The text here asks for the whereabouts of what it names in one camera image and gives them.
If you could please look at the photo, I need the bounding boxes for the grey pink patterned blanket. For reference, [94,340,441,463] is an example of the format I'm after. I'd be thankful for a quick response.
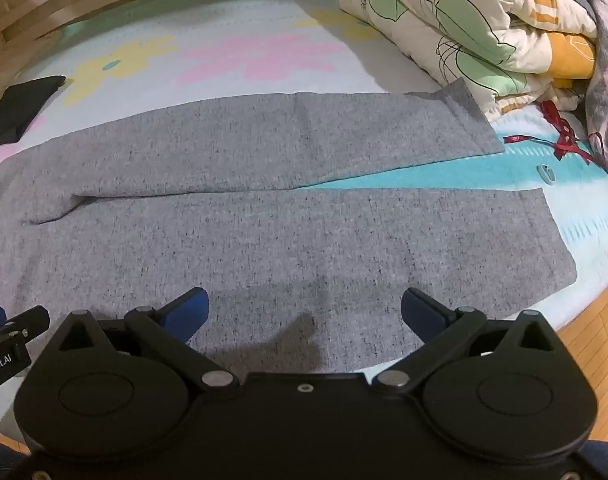
[514,0,608,187]

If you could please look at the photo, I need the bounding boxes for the flower print bed sheet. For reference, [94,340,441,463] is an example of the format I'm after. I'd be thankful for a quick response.
[0,0,608,443]

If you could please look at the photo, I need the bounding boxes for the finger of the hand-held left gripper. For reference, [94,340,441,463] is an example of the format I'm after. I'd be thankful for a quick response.
[0,305,51,350]

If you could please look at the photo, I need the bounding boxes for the grey pants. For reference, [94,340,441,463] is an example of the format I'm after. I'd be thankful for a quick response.
[0,77,579,376]

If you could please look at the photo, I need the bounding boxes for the black folded cloth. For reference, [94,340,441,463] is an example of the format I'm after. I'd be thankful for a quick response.
[0,75,67,151]

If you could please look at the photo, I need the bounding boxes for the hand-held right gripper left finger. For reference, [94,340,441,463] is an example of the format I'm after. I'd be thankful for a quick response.
[58,287,239,397]

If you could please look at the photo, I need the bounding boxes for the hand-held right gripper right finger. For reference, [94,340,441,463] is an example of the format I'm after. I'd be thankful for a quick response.
[373,287,555,397]

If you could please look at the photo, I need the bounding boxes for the red ribbon lanyard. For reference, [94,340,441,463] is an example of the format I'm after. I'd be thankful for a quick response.
[504,100,607,167]

